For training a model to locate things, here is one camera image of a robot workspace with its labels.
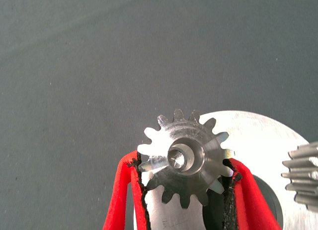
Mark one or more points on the small steel planetary gear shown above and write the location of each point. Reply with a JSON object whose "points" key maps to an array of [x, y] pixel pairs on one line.
{"points": [[303, 175], [211, 150]]}

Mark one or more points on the white round base plate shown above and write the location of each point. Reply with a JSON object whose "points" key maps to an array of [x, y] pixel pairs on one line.
{"points": [[261, 145]]}

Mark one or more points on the dark grey table cloth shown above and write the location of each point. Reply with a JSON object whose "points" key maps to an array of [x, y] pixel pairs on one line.
{"points": [[99, 66]]}

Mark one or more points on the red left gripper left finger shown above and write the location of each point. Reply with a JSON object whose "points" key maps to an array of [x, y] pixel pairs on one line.
{"points": [[119, 202]]}

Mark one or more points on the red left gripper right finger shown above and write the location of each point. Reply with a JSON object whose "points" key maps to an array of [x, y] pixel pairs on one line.
{"points": [[248, 202]]}

